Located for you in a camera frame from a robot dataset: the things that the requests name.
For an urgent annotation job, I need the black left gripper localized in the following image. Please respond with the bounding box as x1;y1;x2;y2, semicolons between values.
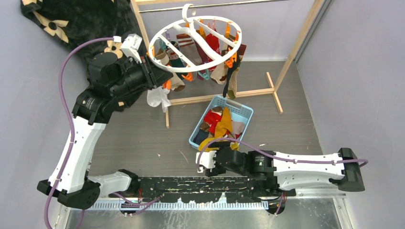
109;54;172;98

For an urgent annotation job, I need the orange hanger clip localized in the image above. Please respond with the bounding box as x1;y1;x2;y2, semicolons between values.
162;80;171;90

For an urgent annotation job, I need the mustard yellow sock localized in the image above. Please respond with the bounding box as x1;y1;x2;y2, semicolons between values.
198;137;239;152

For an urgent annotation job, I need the white round clip hanger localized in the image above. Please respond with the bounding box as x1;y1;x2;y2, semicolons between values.
147;3;242;73

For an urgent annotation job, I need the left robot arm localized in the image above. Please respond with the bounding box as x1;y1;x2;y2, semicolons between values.
37;52;172;209

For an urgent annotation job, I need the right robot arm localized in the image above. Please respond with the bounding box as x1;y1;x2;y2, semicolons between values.
195;147;365;196

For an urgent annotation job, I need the teal hanger clip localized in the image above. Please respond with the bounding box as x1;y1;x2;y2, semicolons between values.
197;70;210;80

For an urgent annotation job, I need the white black-striped sock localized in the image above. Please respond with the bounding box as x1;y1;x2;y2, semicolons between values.
147;87;171;113

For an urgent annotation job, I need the green monkey face sock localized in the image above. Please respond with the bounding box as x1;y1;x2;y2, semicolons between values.
167;50;185;68

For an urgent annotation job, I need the red patterned hanging sock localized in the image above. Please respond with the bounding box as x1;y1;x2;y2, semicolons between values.
203;32;221;63

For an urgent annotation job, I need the black hanging sock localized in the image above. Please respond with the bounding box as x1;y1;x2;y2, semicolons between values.
222;67;239;99

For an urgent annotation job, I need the black floral fleece blanket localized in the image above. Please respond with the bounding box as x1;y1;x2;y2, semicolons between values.
20;0;149;113

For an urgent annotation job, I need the metal hanging rod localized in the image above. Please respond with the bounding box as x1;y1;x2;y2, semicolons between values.
139;0;285;13

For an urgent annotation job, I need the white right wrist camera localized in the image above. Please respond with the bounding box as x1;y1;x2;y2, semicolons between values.
195;151;216;173

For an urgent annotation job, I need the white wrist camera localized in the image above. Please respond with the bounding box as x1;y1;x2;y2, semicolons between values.
195;151;216;173
113;33;143;64

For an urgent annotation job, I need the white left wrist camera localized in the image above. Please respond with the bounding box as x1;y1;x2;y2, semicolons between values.
113;33;143;64

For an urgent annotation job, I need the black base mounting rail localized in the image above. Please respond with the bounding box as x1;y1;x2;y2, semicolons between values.
120;177;283;203

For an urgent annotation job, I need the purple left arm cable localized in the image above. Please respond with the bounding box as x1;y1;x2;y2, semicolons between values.
44;37;116;229

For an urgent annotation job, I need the wooden clothes rack frame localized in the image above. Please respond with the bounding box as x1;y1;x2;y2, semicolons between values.
129;0;327;129

